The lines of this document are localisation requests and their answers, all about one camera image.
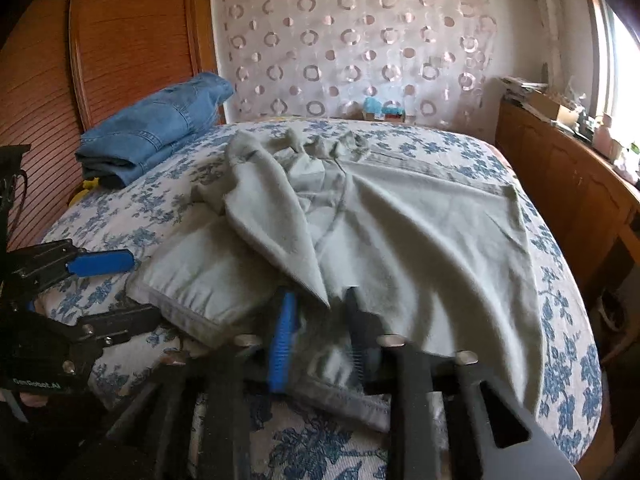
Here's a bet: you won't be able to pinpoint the blue floral bed sheet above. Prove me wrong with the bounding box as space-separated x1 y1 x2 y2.
40 117 603 480

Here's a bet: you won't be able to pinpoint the grey pants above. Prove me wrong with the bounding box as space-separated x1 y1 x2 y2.
125 127 547 433

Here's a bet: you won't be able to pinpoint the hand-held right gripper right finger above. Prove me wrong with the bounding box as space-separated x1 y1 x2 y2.
344 286 583 480

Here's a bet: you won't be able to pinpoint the cardboard box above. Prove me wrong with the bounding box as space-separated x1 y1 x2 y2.
525 88 583 126

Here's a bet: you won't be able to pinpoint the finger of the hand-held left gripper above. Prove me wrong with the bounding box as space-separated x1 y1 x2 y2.
9 239 135 281
74 302 162 350

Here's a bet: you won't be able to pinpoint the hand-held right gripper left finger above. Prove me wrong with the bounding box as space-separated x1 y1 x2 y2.
100 287 301 480

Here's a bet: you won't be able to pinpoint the window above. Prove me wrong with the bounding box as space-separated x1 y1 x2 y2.
592 0 640 128

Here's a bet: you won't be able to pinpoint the stack of papers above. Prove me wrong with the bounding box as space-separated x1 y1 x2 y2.
500 75 548 105

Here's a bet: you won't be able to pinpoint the wooden side cabinet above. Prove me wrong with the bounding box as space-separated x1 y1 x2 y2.
494 94 640 321

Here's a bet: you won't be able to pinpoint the wooden slatted headboard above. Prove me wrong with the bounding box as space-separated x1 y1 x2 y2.
0 0 223 256

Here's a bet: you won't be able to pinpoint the circle patterned sheer curtain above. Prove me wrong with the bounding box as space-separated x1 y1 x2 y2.
210 0 501 131

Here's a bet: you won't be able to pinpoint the folded blue jeans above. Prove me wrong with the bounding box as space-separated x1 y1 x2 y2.
75 72 236 188

